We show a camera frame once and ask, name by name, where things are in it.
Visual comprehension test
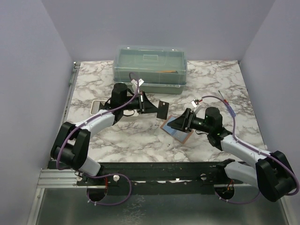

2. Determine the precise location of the black credit card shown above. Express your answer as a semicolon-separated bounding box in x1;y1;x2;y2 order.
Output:
157;101;169;120

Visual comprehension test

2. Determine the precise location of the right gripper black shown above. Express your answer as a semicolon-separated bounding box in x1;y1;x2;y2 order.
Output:
168;107;212;134

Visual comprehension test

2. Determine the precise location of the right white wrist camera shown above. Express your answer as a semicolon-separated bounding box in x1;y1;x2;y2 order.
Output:
191;98;203;114

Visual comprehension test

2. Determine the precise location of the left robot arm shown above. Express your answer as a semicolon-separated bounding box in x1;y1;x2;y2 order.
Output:
51;83;158;185

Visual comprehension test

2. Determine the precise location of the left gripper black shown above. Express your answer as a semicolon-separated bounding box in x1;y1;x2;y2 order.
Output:
121;91;159;114

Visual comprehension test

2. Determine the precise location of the green clear-lid storage box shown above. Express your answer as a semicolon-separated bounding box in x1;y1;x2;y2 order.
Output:
112;45;188;94

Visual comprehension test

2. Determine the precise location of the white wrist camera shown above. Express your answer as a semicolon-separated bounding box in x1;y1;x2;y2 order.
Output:
191;98;203;114
131;79;144;91

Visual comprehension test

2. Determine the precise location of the brown leather card holder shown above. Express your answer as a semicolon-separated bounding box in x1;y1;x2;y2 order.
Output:
160;115;193;144

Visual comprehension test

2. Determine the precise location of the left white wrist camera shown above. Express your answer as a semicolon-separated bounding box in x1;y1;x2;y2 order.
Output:
131;79;144;91

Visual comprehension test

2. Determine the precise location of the white rectangular tray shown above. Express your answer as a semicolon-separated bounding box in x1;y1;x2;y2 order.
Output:
90;100;139;118

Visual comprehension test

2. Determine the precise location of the red blue screwdriver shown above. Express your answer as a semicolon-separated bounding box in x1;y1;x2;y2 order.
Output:
218;91;236;118

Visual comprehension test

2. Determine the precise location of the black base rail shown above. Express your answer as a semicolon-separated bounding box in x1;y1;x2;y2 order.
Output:
48;160;258;195

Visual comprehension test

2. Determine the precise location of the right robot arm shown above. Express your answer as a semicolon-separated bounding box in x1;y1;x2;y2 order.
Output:
167;107;300;202

